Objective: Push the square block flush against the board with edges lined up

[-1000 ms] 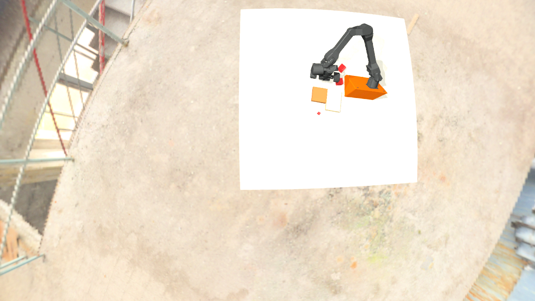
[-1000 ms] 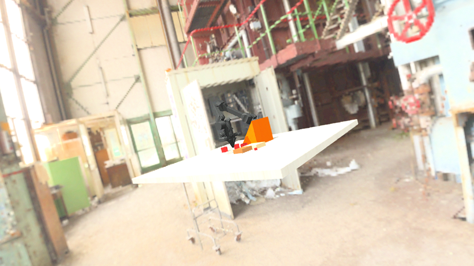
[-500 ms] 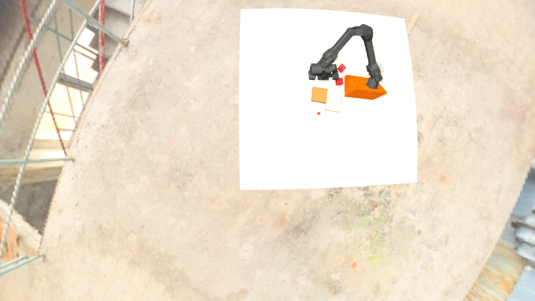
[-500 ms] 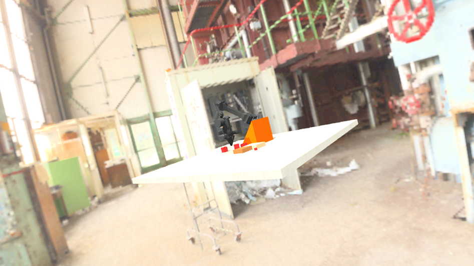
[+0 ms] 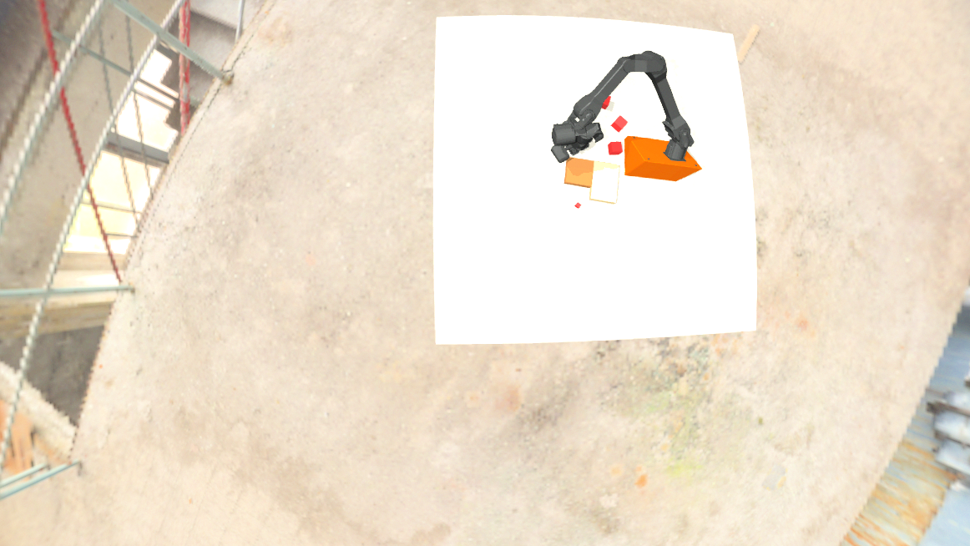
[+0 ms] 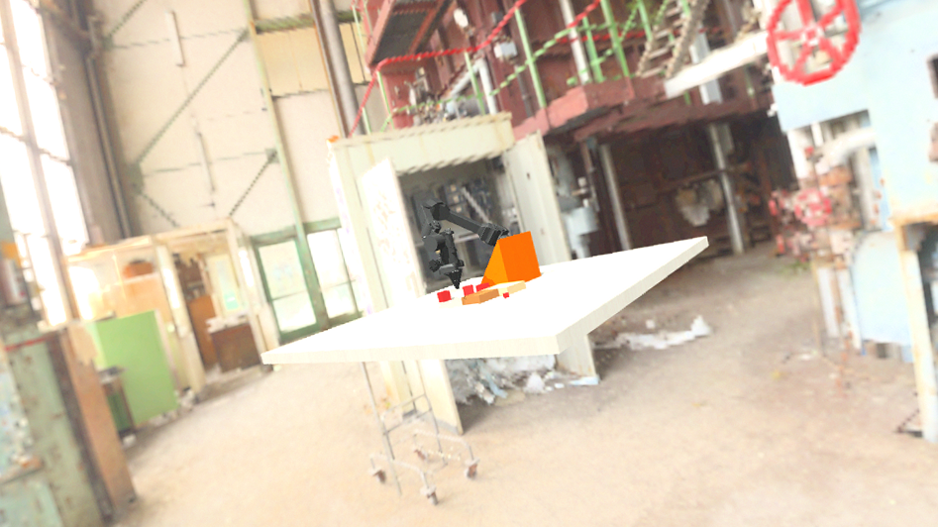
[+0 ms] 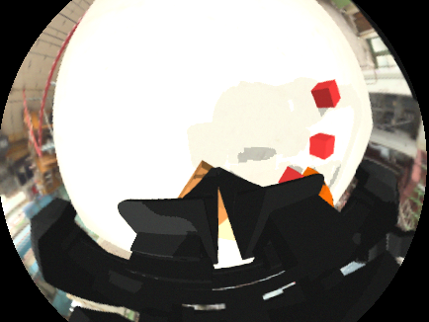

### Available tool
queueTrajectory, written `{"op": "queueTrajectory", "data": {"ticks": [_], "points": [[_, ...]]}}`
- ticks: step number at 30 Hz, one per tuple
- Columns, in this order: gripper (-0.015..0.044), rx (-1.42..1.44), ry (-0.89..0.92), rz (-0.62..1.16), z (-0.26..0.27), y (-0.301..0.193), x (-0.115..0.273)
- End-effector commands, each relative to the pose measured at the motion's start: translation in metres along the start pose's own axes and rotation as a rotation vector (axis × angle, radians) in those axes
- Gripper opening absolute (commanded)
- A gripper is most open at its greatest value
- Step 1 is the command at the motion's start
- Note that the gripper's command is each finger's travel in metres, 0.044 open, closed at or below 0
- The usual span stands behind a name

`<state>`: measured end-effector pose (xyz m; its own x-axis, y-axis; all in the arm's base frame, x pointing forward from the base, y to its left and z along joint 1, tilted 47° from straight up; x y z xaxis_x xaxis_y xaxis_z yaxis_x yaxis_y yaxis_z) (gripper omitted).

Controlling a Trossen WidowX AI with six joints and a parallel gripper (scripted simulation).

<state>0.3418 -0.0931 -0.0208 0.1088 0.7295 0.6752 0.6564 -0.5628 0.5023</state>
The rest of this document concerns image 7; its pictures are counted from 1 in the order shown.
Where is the red cube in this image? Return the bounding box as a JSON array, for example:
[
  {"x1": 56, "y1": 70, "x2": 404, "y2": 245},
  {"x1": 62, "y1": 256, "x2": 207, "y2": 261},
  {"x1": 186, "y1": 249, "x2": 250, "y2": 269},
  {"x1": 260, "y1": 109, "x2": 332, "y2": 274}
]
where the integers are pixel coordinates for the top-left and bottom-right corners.
[
  {"x1": 309, "y1": 132, "x2": 335, "y2": 160},
  {"x1": 310, "y1": 79, "x2": 341, "y2": 109},
  {"x1": 279, "y1": 168, "x2": 304, "y2": 184}
]

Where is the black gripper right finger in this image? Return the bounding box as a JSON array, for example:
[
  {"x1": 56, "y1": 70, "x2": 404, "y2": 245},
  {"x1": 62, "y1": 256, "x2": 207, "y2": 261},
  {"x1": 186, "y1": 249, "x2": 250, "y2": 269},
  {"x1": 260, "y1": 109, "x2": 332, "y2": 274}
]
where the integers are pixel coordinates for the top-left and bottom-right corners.
[{"x1": 215, "y1": 166, "x2": 325, "y2": 261}]

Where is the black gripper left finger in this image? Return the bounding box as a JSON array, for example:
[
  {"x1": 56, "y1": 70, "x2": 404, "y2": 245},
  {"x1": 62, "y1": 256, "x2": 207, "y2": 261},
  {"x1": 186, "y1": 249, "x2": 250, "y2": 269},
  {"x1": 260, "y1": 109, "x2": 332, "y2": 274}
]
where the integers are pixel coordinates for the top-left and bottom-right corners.
[{"x1": 117, "y1": 166, "x2": 219, "y2": 265}]

